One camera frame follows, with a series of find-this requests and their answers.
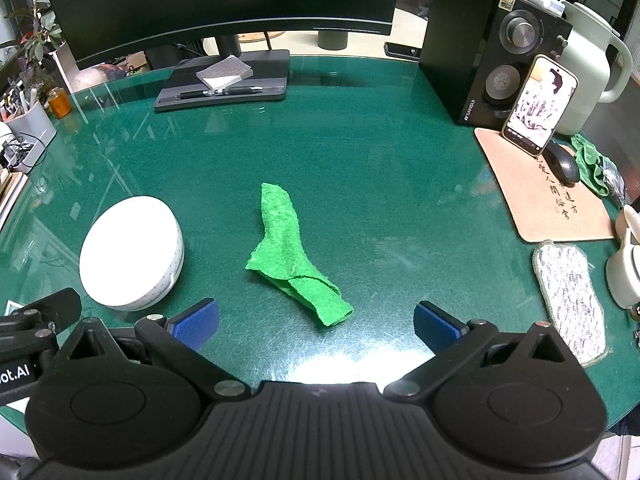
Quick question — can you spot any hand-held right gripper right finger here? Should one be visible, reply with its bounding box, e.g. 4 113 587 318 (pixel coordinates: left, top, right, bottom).
382 301 583 402

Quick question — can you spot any small green rag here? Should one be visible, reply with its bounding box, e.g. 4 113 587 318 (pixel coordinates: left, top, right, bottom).
571 133 613 197

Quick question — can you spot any grey sticky note pad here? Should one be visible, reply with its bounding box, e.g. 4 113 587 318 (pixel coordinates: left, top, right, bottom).
196 55 253 90

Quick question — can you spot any grey monitor stand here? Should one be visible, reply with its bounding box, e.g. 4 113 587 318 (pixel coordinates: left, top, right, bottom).
153 35 291 112

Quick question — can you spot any black speaker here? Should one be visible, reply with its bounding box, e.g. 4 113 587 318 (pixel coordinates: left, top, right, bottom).
419 0 573 126

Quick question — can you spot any black computer mouse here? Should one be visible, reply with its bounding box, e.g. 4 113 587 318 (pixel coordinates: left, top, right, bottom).
544 140 582 184

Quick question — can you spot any bright green cleaning cloth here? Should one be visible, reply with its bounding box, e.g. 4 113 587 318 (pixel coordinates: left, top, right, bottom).
245 182 355 327

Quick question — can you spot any black pen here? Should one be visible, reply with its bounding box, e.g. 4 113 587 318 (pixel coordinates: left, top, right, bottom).
179 86 263 100

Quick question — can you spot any smartphone with lit screen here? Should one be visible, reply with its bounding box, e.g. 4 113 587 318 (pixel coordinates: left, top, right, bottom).
501 55 579 157

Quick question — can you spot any pale green thermos jug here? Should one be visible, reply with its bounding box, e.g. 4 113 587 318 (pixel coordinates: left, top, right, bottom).
555 0 633 136

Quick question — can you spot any grey green cylinder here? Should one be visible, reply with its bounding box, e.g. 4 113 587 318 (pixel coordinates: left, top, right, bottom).
319 30 351 51

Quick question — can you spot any potted plant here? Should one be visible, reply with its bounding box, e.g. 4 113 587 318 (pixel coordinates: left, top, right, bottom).
0 0 66 96

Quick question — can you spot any tan mouse pad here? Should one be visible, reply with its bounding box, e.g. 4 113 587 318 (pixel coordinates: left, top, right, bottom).
474 127 616 244

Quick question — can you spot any black flat phone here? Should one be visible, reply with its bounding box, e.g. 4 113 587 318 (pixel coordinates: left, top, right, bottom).
384 41 423 62

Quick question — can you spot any orange jar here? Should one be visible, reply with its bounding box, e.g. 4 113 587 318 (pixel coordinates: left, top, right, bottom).
48 87 74 120

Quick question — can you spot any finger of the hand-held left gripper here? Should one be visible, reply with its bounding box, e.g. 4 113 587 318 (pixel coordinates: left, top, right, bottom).
0 287 83 357

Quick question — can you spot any grey white cleaning pad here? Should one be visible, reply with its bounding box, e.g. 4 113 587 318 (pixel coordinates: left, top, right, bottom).
532 240 609 368

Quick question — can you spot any white ceramic teapot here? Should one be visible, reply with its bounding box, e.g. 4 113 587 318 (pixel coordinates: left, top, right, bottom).
606 205 640 310

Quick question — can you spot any white round plate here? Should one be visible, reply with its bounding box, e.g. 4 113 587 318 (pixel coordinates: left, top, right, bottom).
79 196 185 311

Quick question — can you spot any bundle of pens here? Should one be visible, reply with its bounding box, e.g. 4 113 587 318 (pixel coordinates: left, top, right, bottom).
0 77 43 121

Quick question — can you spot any grey desk organizer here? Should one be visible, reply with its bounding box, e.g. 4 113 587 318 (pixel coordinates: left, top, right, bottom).
0 100 57 171

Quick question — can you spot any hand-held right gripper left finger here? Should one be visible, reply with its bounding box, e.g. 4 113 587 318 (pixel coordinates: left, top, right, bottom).
60 297 251 402

